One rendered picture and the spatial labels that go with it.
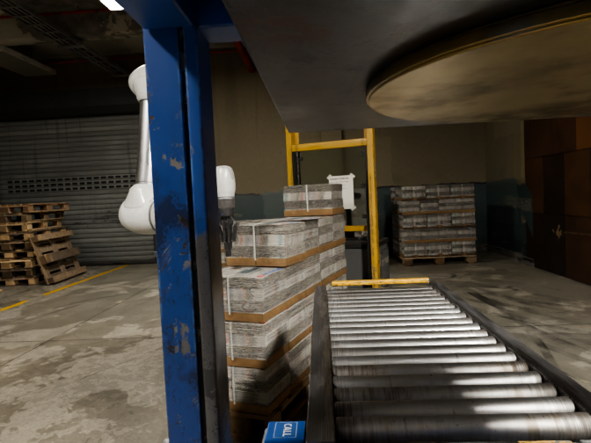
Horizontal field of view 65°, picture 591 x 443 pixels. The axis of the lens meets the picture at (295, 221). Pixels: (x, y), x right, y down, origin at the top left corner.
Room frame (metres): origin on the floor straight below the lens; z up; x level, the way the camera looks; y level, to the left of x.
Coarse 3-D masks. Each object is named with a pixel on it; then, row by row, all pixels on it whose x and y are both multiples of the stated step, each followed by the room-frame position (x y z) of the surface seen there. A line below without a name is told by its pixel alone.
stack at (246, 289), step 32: (320, 256) 3.04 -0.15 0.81; (224, 288) 2.32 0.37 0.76; (256, 288) 2.24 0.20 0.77; (288, 288) 2.53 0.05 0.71; (288, 320) 2.50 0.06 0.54; (256, 352) 2.25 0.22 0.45; (288, 352) 2.51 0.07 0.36; (256, 384) 2.25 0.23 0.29; (288, 384) 2.48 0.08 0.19; (256, 416) 2.26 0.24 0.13; (288, 416) 2.47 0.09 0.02
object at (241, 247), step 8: (240, 224) 2.66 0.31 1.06; (248, 224) 2.67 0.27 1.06; (240, 232) 2.60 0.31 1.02; (248, 232) 2.58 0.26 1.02; (240, 240) 2.60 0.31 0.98; (248, 240) 2.58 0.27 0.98; (232, 248) 2.62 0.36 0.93; (240, 248) 2.60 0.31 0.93; (248, 248) 2.58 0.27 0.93; (232, 256) 2.62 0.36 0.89; (240, 256) 2.60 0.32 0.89; (248, 256) 2.58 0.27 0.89
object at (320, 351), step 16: (320, 288) 2.03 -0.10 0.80; (320, 304) 1.73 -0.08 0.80; (320, 320) 1.51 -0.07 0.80; (320, 336) 1.33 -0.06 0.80; (320, 352) 1.19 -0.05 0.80; (320, 368) 1.08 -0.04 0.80; (320, 384) 0.99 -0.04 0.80; (320, 400) 0.91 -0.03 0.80; (320, 416) 0.84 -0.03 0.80; (320, 432) 0.78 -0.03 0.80
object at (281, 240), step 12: (264, 228) 2.54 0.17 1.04; (276, 228) 2.51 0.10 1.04; (288, 228) 2.54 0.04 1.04; (300, 228) 2.68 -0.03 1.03; (264, 240) 2.54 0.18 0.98; (276, 240) 2.51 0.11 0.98; (288, 240) 2.54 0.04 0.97; (300, 240) 2.68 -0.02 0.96; (264, 252) 2.53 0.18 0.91; (276, 252) 2.50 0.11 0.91; (288, 252) 2.54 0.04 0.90; (300, 252) 2.67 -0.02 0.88
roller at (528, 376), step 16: (336, 384) 1.01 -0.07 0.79; (352, 384) 1.00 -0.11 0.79; (368, 384) 1.00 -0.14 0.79; (384, 384) 1.00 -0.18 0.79; (400, 384) 1.00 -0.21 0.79; (416, 384) 0.99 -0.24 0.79; (432, 384) 0.99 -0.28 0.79; (448, 384) 0.99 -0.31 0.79; (464, 384) 0.99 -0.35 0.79; (480, 384) 0.98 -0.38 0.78
